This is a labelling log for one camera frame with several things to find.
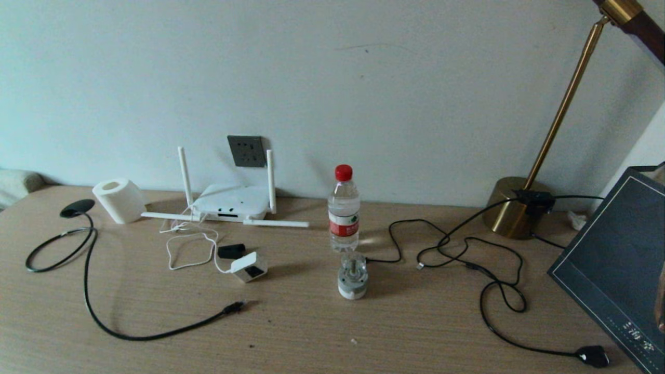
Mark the grey wall power socket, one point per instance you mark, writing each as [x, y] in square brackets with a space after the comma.
[247, 151]

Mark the small clear humidifier grey base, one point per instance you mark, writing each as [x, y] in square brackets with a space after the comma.
[353, 283]

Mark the small black lamp connector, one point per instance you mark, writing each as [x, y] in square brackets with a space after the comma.
[535, 200]

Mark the crumpled white tissue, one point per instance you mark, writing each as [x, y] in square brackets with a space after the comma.
[576, 221]

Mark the white toilet paper roll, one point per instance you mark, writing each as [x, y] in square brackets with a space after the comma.
[122, 202]

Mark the water bottle with red cap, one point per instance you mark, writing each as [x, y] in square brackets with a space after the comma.
[343, 208]

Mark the small black plastic box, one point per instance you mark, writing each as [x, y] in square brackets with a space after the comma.
[231, 251]

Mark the white wifi router with antennas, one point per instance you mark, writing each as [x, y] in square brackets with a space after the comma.
[231, 200]

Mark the white power adapter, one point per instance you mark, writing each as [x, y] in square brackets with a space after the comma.
[244, 262]

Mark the brass desk lamp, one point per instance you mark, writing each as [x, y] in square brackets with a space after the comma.
[511, 213]

